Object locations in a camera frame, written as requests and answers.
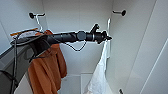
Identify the small black side hook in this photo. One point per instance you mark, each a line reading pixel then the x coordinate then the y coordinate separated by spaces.
pixel 121 91

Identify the white t-shirt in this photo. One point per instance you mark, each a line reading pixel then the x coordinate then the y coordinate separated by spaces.
pixel 100 73

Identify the white wardrobe door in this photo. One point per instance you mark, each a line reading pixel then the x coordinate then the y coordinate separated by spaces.
pixel 156 56

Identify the black wall hook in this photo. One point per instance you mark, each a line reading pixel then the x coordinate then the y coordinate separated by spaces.
pixel 32 15
pixel 120 12

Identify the orange hoodie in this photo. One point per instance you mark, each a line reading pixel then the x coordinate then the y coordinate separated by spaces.
pixel 46 73

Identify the white wardrobe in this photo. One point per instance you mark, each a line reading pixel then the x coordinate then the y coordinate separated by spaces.
pixel 76 20

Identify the white clothes hanger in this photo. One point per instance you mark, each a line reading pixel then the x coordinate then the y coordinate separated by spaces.
pixel 39 24
pixel 108 25

